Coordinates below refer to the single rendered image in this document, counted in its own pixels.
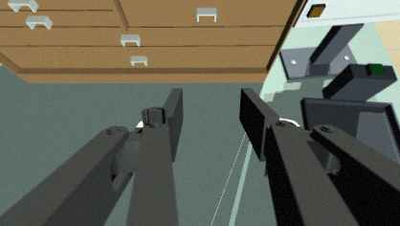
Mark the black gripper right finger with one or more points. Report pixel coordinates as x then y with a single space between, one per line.
366 186

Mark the brown wooden chest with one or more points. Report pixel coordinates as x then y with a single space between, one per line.
170 41

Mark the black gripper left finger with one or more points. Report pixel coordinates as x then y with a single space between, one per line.
80 192

